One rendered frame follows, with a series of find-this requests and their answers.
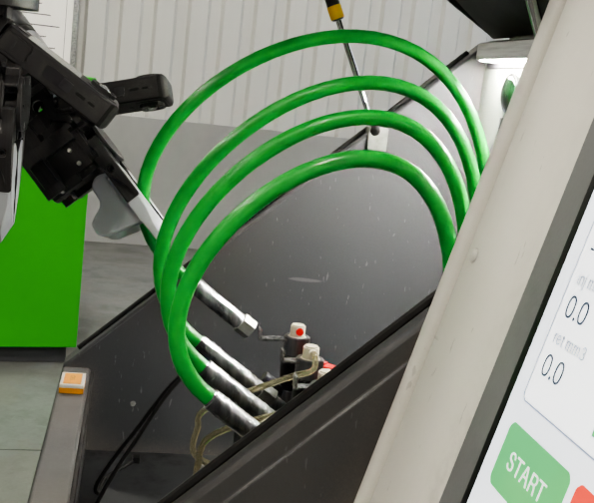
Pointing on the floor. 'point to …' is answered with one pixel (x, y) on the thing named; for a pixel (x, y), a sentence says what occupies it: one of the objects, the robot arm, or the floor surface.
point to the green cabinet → (21, 276)
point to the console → (496, 249)
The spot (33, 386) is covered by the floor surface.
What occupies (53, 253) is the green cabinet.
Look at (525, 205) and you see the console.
